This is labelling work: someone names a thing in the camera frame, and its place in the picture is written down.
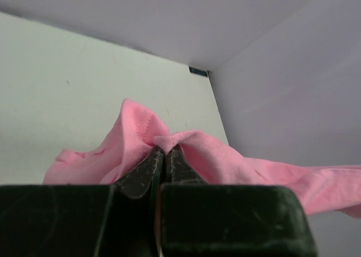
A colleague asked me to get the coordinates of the blue corner label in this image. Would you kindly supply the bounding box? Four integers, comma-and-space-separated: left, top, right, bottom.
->
188, 66, 209, 77

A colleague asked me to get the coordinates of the pink t shirt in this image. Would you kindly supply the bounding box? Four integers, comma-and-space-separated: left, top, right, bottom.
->
43, 99, 360, 218

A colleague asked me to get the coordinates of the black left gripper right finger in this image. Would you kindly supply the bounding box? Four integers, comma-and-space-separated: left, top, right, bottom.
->
157, 145, 206, 256

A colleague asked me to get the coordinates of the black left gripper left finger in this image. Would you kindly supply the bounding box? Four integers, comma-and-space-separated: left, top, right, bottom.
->
112, 147, 164, 256

